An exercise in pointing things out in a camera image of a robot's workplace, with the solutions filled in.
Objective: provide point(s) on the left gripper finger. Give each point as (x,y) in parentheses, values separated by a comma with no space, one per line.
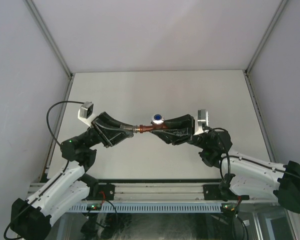
(115,136)
(104,121)

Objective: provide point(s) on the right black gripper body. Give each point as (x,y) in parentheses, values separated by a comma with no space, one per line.
(192,127)

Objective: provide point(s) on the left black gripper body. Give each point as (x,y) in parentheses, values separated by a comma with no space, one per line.
(100,135)

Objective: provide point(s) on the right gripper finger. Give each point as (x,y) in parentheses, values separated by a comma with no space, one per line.
(181,122)
(173,136)

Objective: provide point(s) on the silver tee pipe fitting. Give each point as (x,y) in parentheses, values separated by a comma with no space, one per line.
(130,128)

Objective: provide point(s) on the brown water faucet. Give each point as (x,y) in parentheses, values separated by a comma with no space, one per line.
(157,122)

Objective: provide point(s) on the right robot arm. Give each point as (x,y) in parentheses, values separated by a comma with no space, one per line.
(241,175)

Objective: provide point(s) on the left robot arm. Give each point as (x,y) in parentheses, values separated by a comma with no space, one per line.
(32,218)

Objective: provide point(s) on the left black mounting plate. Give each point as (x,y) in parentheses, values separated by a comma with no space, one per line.
(102,192)

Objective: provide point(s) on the black mounting plate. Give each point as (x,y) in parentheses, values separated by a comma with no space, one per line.
(219,192)
(102,192)

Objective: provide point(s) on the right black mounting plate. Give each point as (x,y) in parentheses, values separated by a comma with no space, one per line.
(219,192)

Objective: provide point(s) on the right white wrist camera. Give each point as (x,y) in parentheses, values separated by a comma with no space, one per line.
(201,122)

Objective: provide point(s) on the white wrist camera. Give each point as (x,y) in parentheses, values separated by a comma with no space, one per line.
(201,122)
(85,113)

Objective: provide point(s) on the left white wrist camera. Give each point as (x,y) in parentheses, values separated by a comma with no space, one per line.
(85,113)

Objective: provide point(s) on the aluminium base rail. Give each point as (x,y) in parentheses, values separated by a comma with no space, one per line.
(134,192)

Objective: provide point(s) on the blue slotted cable duct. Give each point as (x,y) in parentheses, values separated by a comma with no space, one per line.
(139,208)

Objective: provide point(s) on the right aluminium frame post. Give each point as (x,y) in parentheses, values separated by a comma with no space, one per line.
(266,35)

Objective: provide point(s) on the aluminium frame post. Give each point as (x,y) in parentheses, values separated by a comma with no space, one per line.
(266,35)
(38,19)

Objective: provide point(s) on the left aluminium frame post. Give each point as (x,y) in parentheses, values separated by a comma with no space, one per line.
(38,19)

